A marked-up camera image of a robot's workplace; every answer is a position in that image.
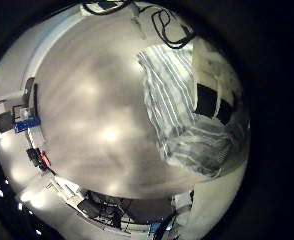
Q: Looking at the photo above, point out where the white grey striped shirt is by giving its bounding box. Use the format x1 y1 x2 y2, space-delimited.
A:
136 44 236 179

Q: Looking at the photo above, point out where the black and red device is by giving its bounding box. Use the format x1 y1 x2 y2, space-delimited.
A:
26 147 52 171

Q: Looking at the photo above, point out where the blue box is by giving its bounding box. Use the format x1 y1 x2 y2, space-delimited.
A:
14 116 42 133

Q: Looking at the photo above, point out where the dark flat monitor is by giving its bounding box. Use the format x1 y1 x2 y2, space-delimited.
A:
0 111 15 134

